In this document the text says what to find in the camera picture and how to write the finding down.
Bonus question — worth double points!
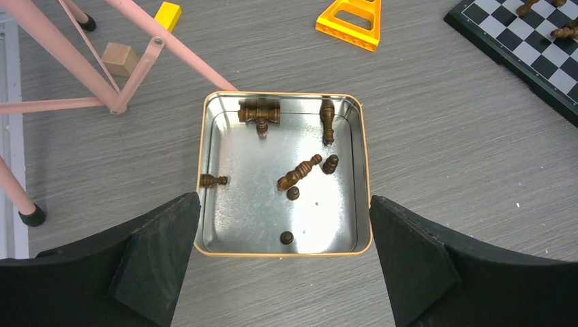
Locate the dark wooden bishop in tin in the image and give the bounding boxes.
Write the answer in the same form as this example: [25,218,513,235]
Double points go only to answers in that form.
[320,99,335,145]

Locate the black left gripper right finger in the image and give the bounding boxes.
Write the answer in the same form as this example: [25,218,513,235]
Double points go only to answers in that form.
[369,196,577,326]

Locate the pink tripod stand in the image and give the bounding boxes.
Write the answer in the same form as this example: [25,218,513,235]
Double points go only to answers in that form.
[0,0,239,228]

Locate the yellow block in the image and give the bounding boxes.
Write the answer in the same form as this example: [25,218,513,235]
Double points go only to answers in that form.
[154,1,182,33]

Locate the dark pawn tin centre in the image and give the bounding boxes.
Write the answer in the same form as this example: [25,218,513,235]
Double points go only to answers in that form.
[286,186,300,201]

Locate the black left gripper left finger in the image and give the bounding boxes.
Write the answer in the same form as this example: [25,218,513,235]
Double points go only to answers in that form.
[1,192,201,326]

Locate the dark pawn tin left edge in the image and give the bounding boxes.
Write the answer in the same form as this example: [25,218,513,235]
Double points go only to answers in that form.
[199,174,228,188]

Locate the dark pawn tin bottom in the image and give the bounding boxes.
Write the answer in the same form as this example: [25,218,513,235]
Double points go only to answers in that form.
[279,231,294,245]

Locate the black white chessboard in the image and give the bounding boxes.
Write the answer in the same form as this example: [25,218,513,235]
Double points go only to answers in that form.
[444,0,577,125]

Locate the natural wooden cube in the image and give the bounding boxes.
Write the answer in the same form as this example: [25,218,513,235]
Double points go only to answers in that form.
[102,42,140,78]

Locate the dark wooden chess piece pair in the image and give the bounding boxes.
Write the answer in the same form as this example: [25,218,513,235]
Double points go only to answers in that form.
[237,98,281,123]

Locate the orange plastic triangle frame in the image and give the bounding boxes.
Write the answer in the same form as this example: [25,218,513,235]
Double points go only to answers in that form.
[315,0,382,52]

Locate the fallen dark piece on board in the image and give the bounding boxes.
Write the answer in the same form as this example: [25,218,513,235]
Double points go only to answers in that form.
[550,18,578,39]

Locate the gold-rimmed metal tin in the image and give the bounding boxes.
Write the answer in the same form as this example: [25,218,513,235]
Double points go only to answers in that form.
[194,91,373,257]

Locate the dark pawn tin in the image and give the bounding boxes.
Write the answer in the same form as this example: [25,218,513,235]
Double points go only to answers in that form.
[279,231,294,245]
[286,186,300,201]

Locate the dark wooden long piece in tin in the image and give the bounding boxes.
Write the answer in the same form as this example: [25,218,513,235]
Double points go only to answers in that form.
[277,154,322,191]

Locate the dark wooden pawn in tin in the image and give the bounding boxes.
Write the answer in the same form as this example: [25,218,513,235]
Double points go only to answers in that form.
[322,154,339,174]

